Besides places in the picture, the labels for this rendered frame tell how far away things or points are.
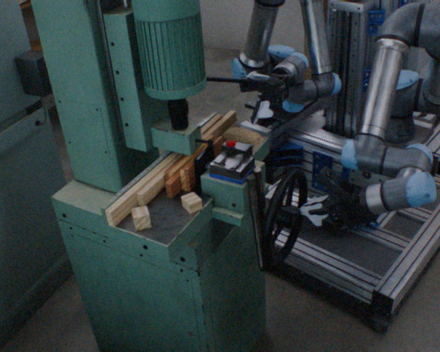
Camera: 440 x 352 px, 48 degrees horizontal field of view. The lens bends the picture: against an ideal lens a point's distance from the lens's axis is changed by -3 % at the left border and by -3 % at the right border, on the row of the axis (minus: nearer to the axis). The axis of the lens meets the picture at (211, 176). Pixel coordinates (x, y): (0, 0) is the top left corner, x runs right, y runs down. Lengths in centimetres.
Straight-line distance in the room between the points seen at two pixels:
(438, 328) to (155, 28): 169
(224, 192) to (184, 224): 15
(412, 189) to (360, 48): 85
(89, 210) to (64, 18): 59
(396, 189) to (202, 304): 70
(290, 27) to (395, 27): 346
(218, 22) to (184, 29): 382
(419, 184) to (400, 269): 106
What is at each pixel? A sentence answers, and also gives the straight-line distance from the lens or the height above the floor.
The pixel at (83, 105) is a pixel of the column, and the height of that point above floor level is 111.
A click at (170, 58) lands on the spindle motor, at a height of 128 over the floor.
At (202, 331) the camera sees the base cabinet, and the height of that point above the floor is 43.
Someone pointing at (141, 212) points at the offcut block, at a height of 94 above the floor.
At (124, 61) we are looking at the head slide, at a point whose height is 126.
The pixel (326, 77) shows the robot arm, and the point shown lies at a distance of 181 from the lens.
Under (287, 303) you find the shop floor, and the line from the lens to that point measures 235.
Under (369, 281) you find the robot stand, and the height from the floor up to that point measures 23.
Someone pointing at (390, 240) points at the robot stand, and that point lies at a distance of 237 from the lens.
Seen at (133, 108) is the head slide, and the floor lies 111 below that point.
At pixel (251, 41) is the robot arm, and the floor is 113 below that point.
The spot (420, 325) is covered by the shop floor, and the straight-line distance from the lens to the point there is 235.
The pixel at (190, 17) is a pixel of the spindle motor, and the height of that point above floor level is 138.
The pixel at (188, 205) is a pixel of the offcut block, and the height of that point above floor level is 93.
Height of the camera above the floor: 174
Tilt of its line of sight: 34 degrees down
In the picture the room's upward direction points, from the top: 5 degrees counter-clockwise
